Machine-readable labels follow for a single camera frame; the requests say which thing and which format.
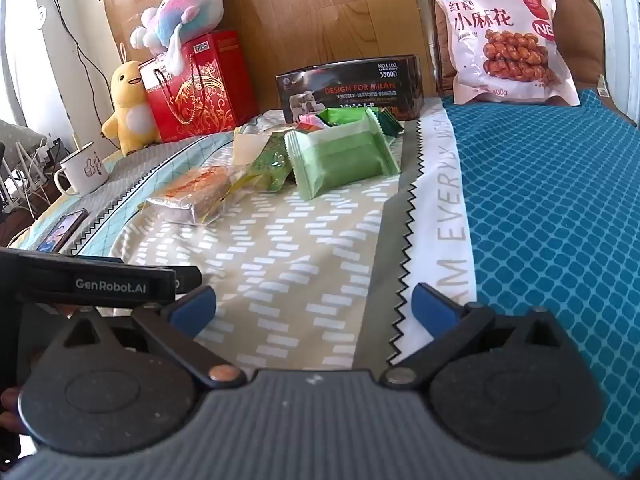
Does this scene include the light green snack packet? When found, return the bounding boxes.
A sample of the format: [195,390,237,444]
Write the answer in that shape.
[284,109,402,202]

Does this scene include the brown cushion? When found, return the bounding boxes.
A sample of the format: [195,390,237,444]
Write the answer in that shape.
[429,0,638,128]

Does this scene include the large pink dough-twist snack bag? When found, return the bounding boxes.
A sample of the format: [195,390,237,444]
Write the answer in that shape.
[422,0,583,107]

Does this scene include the white router with antennas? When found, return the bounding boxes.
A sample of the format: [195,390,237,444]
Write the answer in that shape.
[0,141,38,213]

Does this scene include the red gift box with handle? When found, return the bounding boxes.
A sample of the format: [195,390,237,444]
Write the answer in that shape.
[138,30,260,143]

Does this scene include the person's left hand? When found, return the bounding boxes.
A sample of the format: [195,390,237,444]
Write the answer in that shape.
[0,386,24,433]

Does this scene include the smartphone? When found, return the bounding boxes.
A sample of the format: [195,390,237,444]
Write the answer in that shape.
[36,208,91,256]

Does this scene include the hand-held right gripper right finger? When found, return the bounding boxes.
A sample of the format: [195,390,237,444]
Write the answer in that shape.
[382,282,568,389]

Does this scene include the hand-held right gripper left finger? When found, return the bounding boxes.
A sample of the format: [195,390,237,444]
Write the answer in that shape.
[42,285,248,389]

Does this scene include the black wall cable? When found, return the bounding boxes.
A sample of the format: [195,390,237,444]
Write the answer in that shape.
[31,0,108,92]

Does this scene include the teal lattice-pattern blanket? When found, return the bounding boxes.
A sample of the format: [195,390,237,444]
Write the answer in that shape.
[440,87,640,471]

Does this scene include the dark green snack packet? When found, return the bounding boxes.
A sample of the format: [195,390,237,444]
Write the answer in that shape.
[375,109,402,139]

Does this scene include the pastel unicorn plush toy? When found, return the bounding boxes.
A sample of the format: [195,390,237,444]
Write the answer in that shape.
[130,0,232,77]

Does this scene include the grey pillow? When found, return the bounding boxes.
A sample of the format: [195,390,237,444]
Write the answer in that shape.
[0,119,51,153]

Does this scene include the green zigzag-edged snack packet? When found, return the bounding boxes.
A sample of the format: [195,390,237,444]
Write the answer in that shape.
[244,131,295,194]

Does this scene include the bright green small snack packet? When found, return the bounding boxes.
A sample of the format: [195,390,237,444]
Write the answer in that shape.
[319,107,357,128]

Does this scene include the white enamel mug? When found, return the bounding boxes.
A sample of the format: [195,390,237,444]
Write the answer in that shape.
[54,142,111,197]

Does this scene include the light blue checked quilt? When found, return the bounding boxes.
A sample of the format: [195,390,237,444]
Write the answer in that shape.
[7,132,241,261]

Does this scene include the clear-wrapped orange snack bar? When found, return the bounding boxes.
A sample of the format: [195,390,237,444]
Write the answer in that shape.
[145,165,235,227]

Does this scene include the beige dashed-print bedsheet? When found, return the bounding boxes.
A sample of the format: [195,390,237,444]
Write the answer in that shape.
[107,97,483,373]

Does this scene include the cream snack packet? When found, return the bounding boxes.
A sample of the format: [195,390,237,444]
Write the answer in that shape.
[233,127,275,167]

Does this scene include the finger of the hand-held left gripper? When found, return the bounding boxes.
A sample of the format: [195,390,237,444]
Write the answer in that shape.
[172,265,203,293]

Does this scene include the wooden headboard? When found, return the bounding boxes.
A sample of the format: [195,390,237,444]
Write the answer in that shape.
[102,0,437,117]

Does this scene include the yellow duck plush toy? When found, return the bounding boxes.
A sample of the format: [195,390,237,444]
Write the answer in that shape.
[101,60,163,157]

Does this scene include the black printed cardboard box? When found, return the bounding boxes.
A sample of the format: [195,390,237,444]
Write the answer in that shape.
[275,54,426,125]

